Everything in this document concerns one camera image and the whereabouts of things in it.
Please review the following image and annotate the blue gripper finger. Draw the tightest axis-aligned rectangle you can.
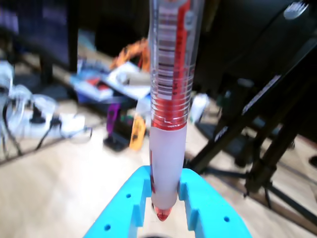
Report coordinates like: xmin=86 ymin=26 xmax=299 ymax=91
xmin=178 ymin=168 xmax=253 ymax=238
xmin=83 ymin=165 xmax=152 ymax=238

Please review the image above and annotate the red pen white grip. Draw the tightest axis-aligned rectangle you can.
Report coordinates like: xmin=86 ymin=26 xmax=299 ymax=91
xmin=148 ymin=0 xmax=205 ymax=222

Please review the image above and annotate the orange game controller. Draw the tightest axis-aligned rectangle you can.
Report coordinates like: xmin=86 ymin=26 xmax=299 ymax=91
xmin=129 ymin=116 xmax=147 ymax=151

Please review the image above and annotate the purple game controller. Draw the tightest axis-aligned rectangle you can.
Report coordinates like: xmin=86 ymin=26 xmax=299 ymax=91
xmin=106 ymin=103 xmax=121 ymax=134

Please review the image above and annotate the white power strip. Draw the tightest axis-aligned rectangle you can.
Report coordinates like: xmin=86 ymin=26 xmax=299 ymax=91
xmin=4 ymin=111 xmax=86 ymax=139

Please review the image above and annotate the black power plug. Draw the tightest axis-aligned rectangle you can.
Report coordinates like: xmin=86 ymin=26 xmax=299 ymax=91
xmin=29 ymin=109 xmax=48 ymax=124

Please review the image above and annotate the stack of papers and books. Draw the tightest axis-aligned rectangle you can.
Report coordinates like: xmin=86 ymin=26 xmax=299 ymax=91
xmin=69 ymin=61 xmax=152 ymax=105

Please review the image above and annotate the brown cardboard box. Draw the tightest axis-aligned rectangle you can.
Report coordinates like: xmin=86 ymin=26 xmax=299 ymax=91
xmin=118 ymin=71 xmax=152 ymax=86

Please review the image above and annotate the black monitor with stand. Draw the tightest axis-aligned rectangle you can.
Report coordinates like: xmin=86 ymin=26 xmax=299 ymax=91
xmin=0 ymin=0 xmax=80 ymax=84

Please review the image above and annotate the black camera tripod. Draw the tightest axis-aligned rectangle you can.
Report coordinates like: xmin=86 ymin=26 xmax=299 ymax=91
xmin=188 ymin=0 xmax=317 ymax=235

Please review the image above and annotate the white cable bundle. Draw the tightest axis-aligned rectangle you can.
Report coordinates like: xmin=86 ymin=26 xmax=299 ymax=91
xmin=0 ymin=61 xmax=57 ymax=117

